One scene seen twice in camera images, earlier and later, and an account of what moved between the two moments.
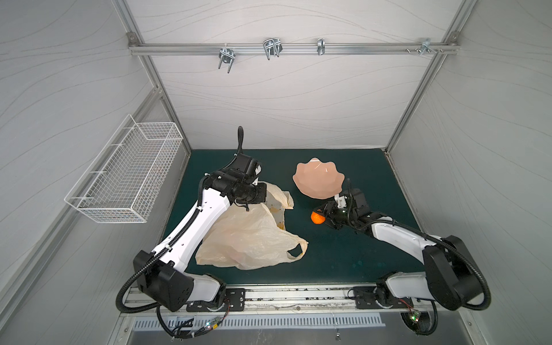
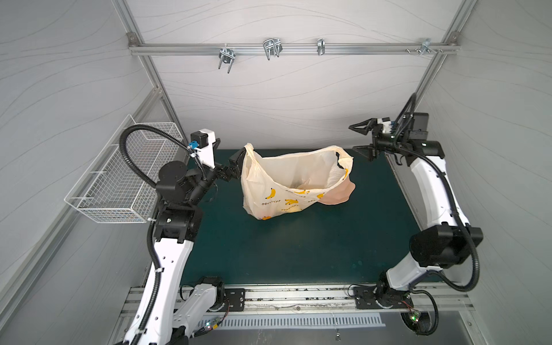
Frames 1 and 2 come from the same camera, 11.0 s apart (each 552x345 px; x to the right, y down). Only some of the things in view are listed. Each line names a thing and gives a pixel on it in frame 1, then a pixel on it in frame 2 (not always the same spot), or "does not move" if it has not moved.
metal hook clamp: x=272 y=47 does not move
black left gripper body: x=253 y=194 to x=226 y=175
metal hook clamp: x=320 y=47 does not move
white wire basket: x=123 y=181 does not move
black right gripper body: x=330 y=211 to x=378 y=138
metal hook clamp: x=226 y=55 does not move
